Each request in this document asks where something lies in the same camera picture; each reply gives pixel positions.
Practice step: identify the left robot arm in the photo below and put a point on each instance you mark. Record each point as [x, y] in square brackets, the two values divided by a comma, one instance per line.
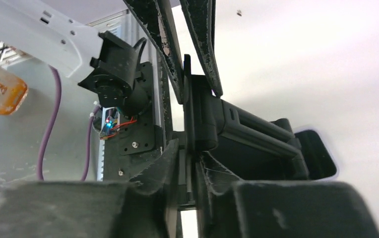
[101, 62]

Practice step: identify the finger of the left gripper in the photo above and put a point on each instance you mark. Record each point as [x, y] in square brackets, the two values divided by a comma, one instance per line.
[200, 19]
[156, 19]

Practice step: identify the black folding phone stand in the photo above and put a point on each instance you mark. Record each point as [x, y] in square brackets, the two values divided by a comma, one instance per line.
[207, 117]

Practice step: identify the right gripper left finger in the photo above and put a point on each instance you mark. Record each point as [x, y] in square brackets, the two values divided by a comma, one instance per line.
[143, 207]

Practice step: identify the purple case phone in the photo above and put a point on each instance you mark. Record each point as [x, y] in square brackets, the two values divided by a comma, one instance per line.
[319, 160]

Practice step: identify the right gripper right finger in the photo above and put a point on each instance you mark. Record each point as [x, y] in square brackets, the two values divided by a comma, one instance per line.
[230, 207]

